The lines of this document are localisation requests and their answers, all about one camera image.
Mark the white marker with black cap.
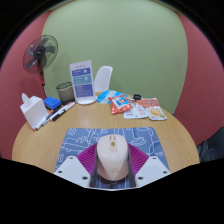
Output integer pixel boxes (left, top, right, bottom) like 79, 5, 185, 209
39, 111, 58, 129

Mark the pale pink computer mouse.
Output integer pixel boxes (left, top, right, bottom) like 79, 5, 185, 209
95, 134, 130, 182

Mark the white snack packet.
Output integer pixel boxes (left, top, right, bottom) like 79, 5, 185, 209
123, 99, 148, 120

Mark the yellow and orange snack packet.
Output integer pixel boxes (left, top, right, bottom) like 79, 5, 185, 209
141, 97, 168, 121

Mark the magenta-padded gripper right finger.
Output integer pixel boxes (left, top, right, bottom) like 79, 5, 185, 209
127, 143, 172, 188

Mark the blue-grey patterned mouse pad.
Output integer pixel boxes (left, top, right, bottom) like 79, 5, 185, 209
54, 126, 171, 173

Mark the white and blue sign stand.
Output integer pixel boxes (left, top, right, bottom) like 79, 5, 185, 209
69, 59, 98, 106

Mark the white chair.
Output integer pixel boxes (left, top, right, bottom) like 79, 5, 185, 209
93, 65, 114, 94

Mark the white tissue box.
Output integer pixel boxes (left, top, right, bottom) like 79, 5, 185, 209
19, 93, 49, 131

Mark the dark mesh pen cup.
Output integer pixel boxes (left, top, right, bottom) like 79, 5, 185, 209
55, 81, 76, 106

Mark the blue whiteboard eraser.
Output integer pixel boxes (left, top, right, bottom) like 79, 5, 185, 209
42, 96, 62, 111

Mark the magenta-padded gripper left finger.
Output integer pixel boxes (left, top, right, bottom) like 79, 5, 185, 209
53, 143, 99, 188

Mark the white marker with red cap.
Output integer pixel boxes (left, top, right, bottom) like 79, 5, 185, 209
49, 101, 76, 121
34, 110, 54, 131

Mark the blue snack packet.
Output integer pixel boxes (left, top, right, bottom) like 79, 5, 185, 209
96, 89, 129, 105

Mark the black and red standing fan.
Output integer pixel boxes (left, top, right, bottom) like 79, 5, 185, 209
22, 34, 59, 98

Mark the red snack packet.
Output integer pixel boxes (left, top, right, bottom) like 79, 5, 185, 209
108, 94, 134, 116

